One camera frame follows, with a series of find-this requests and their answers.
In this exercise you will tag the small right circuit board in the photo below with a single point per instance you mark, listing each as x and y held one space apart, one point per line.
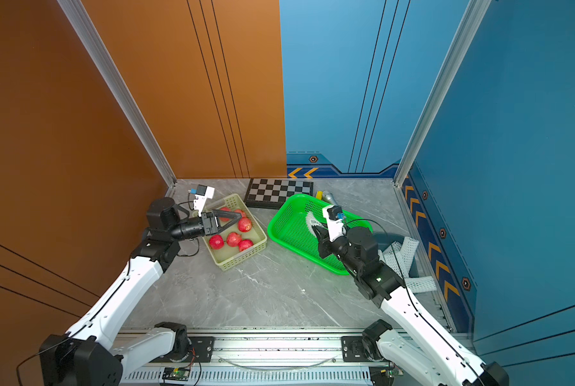
384 376

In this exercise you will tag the pale green plastic basket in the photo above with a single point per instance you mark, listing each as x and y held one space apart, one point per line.
228 257

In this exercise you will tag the left aluminium corner post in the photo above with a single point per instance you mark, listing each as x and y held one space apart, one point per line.
87 33

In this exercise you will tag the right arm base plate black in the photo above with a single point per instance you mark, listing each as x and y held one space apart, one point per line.
360 348

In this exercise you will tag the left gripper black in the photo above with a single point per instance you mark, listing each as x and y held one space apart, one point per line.
209 224

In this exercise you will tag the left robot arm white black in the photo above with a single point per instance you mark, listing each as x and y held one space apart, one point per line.
147 263

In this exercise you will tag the black white checkerboard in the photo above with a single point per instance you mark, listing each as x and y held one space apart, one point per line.
273 193

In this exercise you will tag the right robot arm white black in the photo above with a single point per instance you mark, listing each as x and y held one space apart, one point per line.
432 356

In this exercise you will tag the aluminium corner post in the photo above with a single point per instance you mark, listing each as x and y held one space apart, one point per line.
462 40
87 33

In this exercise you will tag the bright green plastic basket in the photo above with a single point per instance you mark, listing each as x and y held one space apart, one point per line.
289 228

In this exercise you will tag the green circuit board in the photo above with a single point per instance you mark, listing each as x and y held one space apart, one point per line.
175 376

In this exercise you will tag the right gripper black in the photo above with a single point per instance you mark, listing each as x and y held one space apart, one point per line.
324 243

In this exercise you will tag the grey cylinder yellow tip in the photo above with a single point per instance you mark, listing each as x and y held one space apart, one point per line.
326 197

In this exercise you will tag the bare red apple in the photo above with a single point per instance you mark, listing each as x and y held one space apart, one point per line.
245 225
233 239
227 215
245 244
216 242

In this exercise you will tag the dark teal plastic tray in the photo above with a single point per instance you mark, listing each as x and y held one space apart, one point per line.
385 241

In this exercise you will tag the right aluminium corner post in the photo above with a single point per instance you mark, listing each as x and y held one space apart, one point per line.
462 40

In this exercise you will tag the white foam net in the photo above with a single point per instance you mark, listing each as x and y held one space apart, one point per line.
393 258
407 253
421 285

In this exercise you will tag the aluminium front rail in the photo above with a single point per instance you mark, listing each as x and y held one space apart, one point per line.
278 347

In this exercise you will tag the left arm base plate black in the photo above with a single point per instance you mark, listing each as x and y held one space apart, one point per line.
186 347

